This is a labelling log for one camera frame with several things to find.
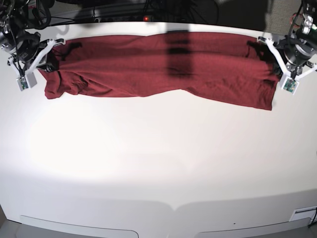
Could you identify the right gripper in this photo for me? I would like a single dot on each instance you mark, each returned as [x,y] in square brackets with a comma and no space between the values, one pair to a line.
[28,52]

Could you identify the black power strip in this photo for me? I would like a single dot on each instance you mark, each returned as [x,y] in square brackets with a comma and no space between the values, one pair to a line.
[115,18]

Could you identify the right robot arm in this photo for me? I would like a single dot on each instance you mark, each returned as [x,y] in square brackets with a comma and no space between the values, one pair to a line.
[14,17]

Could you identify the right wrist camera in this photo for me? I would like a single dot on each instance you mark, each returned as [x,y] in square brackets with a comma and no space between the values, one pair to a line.
[26,82]

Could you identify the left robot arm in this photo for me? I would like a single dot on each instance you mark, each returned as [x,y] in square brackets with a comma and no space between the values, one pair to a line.
[304,22]

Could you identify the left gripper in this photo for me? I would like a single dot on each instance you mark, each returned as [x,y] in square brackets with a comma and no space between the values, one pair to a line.
[292,57]

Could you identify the dark red long-sleeve shirt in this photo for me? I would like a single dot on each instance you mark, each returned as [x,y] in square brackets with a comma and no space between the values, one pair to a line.
[229,68]

